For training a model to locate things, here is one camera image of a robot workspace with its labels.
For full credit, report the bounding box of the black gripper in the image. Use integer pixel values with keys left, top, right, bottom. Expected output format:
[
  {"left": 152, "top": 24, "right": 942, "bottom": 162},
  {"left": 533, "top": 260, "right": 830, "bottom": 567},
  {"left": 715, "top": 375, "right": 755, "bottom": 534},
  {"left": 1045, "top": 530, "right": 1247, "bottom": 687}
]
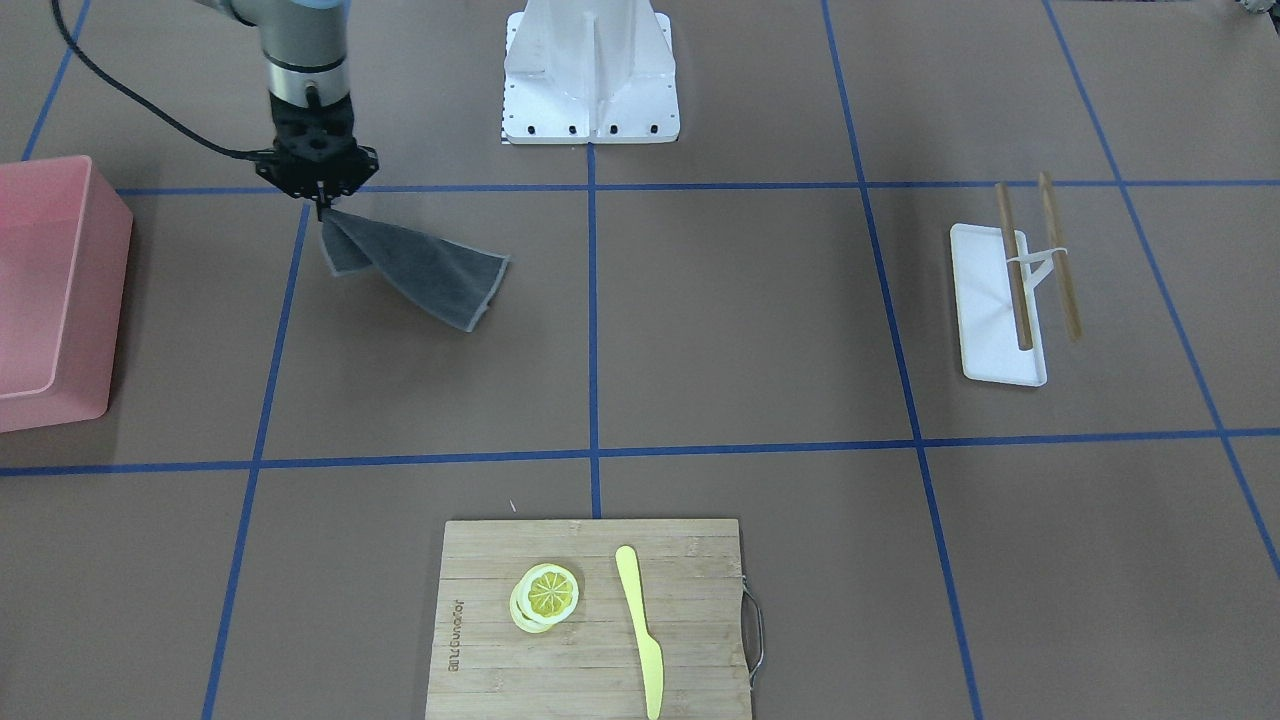
[{"left": 253, "top": 96, "right": 380, "bottom": 222}]

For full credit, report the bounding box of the grey cleaning cloth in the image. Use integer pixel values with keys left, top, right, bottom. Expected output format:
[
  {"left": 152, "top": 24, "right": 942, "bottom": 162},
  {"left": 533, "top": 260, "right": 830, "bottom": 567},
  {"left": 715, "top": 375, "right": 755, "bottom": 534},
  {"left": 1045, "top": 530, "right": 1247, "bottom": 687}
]
[{"left": 320, "top": 209, "right": 509, "bottom": 333}]

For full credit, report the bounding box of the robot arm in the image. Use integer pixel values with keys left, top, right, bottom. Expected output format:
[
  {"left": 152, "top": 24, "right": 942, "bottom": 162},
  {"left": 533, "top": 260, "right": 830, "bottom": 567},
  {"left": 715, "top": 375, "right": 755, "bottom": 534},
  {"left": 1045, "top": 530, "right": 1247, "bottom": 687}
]
[{"left": 205, "top": 1, "right": 379, "bottom": 219}]

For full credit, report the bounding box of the pink plastic bin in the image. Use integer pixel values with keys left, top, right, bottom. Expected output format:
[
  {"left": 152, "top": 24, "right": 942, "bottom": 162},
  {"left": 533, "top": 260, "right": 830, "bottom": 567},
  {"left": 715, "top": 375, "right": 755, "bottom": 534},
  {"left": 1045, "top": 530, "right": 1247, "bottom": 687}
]
[{"left": 1, "top": 155, "right": 133, "bottom": 433}]

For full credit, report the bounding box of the yellow plastic knife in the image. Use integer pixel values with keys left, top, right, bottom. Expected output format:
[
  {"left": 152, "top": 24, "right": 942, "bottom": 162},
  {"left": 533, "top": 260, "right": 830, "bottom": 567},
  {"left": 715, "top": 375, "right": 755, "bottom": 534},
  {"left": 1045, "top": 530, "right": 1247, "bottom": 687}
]
[{"left": 614, "top": 544, "right": 666, "bottom": 719}]

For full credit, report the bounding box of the wooden cutting board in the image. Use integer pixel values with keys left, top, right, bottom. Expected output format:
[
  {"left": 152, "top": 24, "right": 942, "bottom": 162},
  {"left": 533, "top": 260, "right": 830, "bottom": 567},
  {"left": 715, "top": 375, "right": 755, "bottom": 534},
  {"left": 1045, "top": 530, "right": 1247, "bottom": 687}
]
[{"left": 424, "top": 519, "right": 753, "bottom": 719}]

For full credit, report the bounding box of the white plastic tray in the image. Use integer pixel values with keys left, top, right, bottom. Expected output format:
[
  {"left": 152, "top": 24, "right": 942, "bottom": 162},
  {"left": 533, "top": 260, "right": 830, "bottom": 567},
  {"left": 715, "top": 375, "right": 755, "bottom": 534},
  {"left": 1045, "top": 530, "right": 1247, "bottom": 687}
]
[{"left": 948, "top": 223, "right": 1053, "bottom": 387}]

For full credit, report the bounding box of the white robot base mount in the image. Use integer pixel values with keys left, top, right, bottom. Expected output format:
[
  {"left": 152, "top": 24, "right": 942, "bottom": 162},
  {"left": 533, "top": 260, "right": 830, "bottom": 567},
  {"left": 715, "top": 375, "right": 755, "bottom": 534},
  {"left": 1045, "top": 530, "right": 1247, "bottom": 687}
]
[{"left": 500, "top": 1, "right": 681, "bottom": 145}]

